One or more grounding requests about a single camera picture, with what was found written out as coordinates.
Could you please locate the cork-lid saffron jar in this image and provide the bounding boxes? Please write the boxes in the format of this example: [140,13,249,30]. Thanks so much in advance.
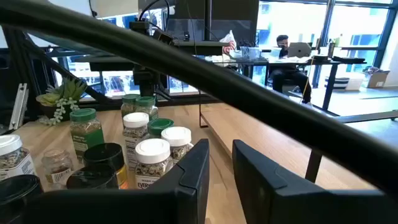
[41,148,74,189]

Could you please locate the person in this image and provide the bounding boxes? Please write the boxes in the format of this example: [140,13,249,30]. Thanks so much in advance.
[267,34,313,104]

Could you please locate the wooden shelf black frame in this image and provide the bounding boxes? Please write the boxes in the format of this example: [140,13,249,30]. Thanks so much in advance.
[198,89,379,191]

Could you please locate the black rig frame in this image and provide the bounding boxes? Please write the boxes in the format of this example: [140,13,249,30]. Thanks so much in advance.
[0,27,113,125]

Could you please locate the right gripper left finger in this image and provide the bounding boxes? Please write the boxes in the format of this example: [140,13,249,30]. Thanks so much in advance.
[24,138,211,224]

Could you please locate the black-lid yellow spice jar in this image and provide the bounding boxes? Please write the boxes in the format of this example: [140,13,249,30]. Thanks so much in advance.
[83,142,129,190]
[66,164,119,190]
[0,174,44,224]

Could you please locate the dark panel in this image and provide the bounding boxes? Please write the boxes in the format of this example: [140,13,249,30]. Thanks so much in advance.
[169,0,260,42]

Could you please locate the cardboard box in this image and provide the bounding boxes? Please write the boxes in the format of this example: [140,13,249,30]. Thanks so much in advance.
[366,70,391,89]

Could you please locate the black background table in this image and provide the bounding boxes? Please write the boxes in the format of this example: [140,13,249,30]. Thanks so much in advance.
[173,40,231,57]

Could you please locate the black office desk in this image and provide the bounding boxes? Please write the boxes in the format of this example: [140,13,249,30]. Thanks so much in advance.
[214,55,368,112]

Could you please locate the artificial succulent in pot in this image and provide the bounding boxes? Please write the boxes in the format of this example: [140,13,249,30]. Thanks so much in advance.
[35,77,88,127]

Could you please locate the thick black cable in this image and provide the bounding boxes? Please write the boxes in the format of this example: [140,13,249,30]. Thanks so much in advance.
[0,0,398,195]

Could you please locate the silver laptop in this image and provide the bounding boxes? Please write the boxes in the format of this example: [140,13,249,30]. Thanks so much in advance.
[287,42,313,58]

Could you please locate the white storage bin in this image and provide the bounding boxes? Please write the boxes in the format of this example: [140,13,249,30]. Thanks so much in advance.
[324,73,365,91]

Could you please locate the white-lid bagel seasoning jar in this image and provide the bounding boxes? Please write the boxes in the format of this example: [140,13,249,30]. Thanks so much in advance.
[0,134,37,182]
[122,111,150,171]
[160,126,195,165]
[134,138,175,190]

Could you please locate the white metal bracket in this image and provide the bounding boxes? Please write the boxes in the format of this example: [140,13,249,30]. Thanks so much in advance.
[8,83,30,131]

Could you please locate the white plastic bag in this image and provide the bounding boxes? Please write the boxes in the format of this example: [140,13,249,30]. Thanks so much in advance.
[218,29,238,55]

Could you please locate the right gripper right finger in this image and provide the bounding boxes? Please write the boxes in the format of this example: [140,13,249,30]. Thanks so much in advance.
[232,139,398,224]

